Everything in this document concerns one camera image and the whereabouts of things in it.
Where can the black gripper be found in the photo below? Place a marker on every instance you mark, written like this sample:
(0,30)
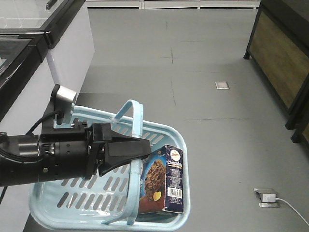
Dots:
(80,151)

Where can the light blue plastic basket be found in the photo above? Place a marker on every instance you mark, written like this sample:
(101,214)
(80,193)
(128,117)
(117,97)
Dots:
(109,202)

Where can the blue chocolate cookie box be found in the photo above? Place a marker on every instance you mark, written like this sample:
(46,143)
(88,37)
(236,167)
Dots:
(161,182)

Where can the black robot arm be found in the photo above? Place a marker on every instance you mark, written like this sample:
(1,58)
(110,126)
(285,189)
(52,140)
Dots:
(20,159)

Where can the white chest freezer far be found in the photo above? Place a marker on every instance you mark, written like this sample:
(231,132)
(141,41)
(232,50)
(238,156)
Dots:
(65,26)

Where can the white chest freezer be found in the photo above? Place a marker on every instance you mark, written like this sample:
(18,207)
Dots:
(65,26)
(26,83)

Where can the steel floor socket plate far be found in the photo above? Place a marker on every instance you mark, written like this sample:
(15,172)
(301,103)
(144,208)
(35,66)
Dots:
(222,85)

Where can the white chest freezer near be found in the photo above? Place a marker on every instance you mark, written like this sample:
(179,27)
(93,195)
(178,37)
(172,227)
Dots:
(26,83)

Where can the white shelf base far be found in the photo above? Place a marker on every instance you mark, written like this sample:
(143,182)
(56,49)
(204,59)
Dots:
(173,4)

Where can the steel floor socket with plug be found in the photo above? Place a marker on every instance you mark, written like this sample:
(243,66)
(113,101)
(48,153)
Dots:
(267,198)

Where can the black framed wooden cabinet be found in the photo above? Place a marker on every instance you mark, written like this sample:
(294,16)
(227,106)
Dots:
(279,44)

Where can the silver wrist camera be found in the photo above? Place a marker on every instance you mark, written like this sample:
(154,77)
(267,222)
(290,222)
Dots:
(64,100)

